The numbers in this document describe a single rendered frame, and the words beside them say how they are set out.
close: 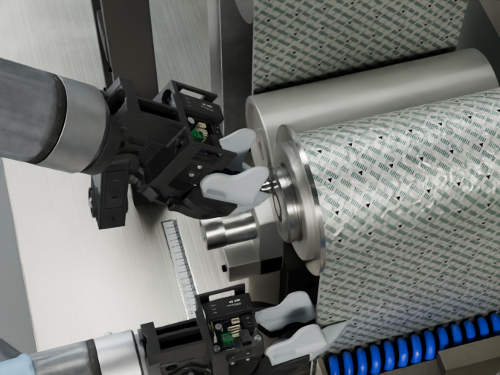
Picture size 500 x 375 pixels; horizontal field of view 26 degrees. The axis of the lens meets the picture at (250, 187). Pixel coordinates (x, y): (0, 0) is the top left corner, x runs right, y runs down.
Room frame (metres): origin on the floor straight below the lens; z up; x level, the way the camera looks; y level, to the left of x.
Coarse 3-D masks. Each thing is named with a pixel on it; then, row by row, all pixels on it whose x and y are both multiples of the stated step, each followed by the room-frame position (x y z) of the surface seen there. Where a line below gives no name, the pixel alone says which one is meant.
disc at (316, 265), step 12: (288, 132) 0.61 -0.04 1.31; (300, 144) 0.59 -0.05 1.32; (300, 156) 0.58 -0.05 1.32; (312, 180) 0.55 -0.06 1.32; (312, 192) 0.54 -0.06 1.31; (312, 204) 0.54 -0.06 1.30; (324, 240) 0.51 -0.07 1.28; (324, 252) 0.51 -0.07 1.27; (312, 264) 0.52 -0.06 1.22; (324, 264) 0.51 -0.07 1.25
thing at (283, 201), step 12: (276, 168) 0.59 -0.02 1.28; (276, 180) 0.58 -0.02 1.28; (288, 180) 0.57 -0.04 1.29; (276, 192) 0.57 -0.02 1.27; (288, 192) 0.56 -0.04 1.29; (276, 204) 0.57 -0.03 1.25; (288, 204) 0.55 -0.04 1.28; (276, 216) 0.57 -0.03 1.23; (288, 216) 0.54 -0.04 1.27; (300, 216) 0.54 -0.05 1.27; (288, 228) 0.54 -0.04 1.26; (300, 228) 0.54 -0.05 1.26; (288, 240) 0.54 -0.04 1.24
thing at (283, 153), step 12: (276, 144) 0.62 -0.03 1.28; (288, 144) 0.61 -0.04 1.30; (276, 156) 0.62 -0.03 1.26; (288, 156) 0.59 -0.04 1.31; (288, 168) 0.58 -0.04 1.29; (300, 168) 0.57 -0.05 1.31; (300, 180) 0.56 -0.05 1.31; (300, 192) 0.55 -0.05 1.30; (300, 204) 0.55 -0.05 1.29; (312, 216) 0.53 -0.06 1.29; (312, 228) 0.53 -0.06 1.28; (300, 240) 0.55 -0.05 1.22; (312, 240) 0.52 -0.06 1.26; (300, 252) 0.54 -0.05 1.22; (312, 252) 0.52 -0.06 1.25
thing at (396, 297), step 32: (416, 256) 0.54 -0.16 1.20; (448, 256) 0.55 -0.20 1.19; (480, 256) 0.56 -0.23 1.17; (320, 288) 0.52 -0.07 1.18; (352, 288) 0.53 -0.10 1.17; (384, 288) 0.54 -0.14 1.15; (416, 288) 0.55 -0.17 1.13; (448, 288) 0.56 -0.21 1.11; (480, 288) 0.57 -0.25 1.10; (320, 320) 0.52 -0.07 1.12; (352, 320) 0.53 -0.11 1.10; (384, 320) 0.54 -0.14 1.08; (416, 320) 0.55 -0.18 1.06; (448, 320) 0.56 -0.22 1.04
